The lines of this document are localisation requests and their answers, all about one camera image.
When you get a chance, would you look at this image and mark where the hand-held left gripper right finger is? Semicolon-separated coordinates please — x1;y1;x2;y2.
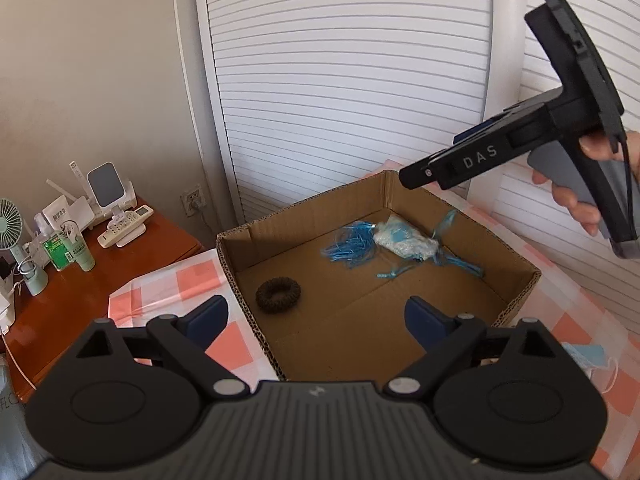
385;296;568;402

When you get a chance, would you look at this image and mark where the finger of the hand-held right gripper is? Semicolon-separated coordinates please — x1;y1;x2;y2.
452;119;498;146
399;152;452;192

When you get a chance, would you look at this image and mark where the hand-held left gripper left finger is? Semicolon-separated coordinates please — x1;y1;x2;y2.
75;295;247;402

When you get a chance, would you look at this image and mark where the brown cardboard box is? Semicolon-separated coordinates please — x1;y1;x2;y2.
216;170;542;382

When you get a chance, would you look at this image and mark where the blue face mask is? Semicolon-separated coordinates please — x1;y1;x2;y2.
562;342;621;397

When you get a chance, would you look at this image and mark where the person's right hand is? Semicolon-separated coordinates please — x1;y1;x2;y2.
531;130;640;237

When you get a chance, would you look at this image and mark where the orange checked tablecloth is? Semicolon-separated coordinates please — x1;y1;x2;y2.
107;157;640;480

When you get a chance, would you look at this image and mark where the brown hair scrunchie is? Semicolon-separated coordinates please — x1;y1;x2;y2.
255;276;302;315

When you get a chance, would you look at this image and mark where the blue ribbon plastic bag bundle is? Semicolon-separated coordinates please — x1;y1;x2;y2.
376;209;486;282

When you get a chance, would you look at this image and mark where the wooden nightstand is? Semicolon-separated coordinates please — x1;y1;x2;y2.
0;195;203;407

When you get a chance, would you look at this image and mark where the blue tassel bundle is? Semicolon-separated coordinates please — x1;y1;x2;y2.
320;221;382;269

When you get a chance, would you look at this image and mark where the white remote control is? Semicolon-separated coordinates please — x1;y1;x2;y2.
97;205;154;249

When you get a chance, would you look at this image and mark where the light green tube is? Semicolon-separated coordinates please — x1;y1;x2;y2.
74;232;97;272

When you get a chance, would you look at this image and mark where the green bottle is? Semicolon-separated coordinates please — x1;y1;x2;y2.
44;229;77;272

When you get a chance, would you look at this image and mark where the white phone stand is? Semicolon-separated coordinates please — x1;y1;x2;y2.
86;161;147;249

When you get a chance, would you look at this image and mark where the white router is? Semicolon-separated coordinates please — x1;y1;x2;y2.
42;160;92;233

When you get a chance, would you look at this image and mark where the green desk fan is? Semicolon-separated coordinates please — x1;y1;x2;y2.
0;197;50;297

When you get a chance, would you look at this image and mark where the white power strip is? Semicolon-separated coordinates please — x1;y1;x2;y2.
0;280;17;335

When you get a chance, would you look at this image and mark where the bed with blue sheet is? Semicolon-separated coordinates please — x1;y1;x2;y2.
0;350;51;480

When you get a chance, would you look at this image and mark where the wall socket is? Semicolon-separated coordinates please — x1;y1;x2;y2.
182;187;207;218

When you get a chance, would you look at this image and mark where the white cable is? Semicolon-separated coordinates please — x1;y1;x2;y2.
0;330;39;392

